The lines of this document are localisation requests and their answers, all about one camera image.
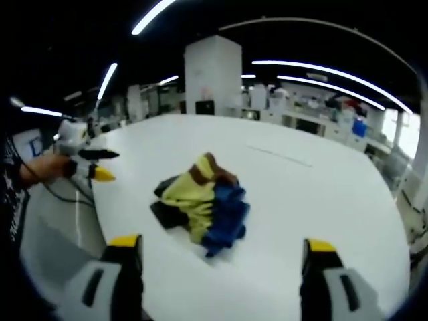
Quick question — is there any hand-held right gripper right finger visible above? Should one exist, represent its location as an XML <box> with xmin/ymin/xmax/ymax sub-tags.
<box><xmin>299</xmin><ymin>237</ymin><xmax>385</xmax><ymax>321</ymax></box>

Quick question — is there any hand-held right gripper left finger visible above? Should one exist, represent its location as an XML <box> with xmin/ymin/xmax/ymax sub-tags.
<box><xmin>55</xmin><ymin>233</ymin><xmax>145</xmax><ymax>321</ymax></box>

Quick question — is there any yellow blue brown garment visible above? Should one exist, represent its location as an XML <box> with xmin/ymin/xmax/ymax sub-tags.
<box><xmin>149</xmin><ymin>152</ymin><xmax>251</xmax><ymax>259</ymax></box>

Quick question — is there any person's left hand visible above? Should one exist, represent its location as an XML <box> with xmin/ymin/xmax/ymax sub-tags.
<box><xmin>19</xmin><ymin>154</ymin><xmax>72</xmax><ymax>185</ymax></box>

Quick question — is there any long ceiling light strip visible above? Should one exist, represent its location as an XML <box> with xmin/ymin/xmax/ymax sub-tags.
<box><xmin>131</xmin><ymin>0</ymin><xmax>177</xmax><ymax>36</ymax></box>
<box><xmin>21</xmin><ymin>106</ymin><xmax>64</xmax><ymax>118</ymax></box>
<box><xmin>97</xmin><ymin>62</ymin><xmax>119</xmax><ymax>100</ymax></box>
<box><xmin>276</xmin><ymin>74</ymin><xmax>387</xmax><ymax>112</ymax></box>
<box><xmin>251</xmin><ymin>60</ymin><xmax>413</xmax><ymax>115</ymax></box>

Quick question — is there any white sign board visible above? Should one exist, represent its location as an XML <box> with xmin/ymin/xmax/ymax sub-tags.
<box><xmin>13</xmin><ymin>133</ymin><xmax>45</xmax><ymax>160</ymax></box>

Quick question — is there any black patterned sleeve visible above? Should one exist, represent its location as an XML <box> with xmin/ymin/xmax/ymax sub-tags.
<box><xmin>0</xmin><ymin>132</ymin><xmax>31</xmax><ymax>243</ymax></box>

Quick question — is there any black box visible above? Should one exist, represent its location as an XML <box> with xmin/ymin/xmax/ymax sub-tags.
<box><xmin>195</xmin><ymin>100</ymin><xmax>215</xmax><ymax>116</ymax></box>

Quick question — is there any white square pillar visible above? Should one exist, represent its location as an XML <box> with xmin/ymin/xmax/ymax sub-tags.
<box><xmin>184</xmin><ymin>34</ymin><xmax>243</xmax><ymax>116</ymax></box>

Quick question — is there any blue container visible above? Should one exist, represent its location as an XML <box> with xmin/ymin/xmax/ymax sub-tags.
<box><xmin>352</xmin><ymin>118</ymin><xmax>368</xmax><ymax>137</ymax></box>

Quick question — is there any white workbench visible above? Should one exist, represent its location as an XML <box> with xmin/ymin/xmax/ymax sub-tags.
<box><xmin>282</xmin><ymin>110</ymin><xmax>355</xmax><ymax>148</ymax></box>

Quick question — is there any thin dark cable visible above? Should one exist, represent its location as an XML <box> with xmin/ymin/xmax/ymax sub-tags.
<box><xmin>41</xmin><ymin>177</ymin><xmax>98</xmax><ymax>207</ymax></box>

